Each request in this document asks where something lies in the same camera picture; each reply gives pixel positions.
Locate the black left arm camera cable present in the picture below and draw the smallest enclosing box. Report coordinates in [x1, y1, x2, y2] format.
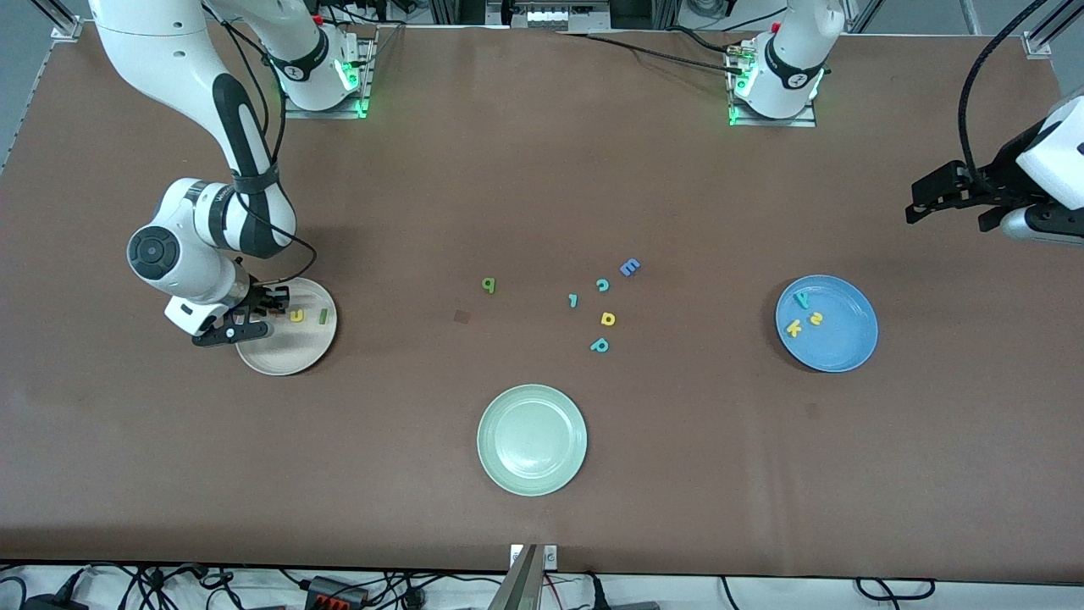
[958, 0, 1051, 170]

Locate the blue plate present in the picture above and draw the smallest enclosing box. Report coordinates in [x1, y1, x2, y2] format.
[775, 274, 879, 374]

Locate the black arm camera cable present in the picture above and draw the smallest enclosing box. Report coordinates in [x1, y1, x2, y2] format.
[958, 0, 1051, 170]
[203, 0, 318, 287]

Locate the black orange power connector box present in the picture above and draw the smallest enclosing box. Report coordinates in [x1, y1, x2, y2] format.
[305, 575, 370, 610]

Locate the grey metal camera mount bar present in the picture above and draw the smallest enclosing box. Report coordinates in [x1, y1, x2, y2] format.
[488, 544, 560, 610]

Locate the pale green plate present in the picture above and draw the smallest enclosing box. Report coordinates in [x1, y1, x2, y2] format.
[476, 384, 589, 497]

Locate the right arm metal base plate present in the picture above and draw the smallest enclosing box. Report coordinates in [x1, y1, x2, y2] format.
[284, 34, 379, 120]

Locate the aluminium frame corner bracket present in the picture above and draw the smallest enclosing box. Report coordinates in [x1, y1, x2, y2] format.
[1023, 0, 1070, 58]
[34, 0, 86, 42]

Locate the grey metal control box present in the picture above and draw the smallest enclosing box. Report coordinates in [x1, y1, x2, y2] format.
[487, 0, 611, 33]

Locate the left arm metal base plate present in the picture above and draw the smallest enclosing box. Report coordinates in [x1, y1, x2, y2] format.
[728, 34, 819, 130]

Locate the left gripper silver cylinder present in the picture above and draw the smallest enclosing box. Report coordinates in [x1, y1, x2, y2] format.
[999, 206, 1084, 248]

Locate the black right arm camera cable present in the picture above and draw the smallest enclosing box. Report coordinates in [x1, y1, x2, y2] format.
[203, 0, 318, 287]

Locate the beige brown plate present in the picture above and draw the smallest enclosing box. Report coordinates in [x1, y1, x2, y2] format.
[235, 277, 339, 376]

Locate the long black table cable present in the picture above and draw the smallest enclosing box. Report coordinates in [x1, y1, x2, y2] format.
[561, 27, 748, 75]

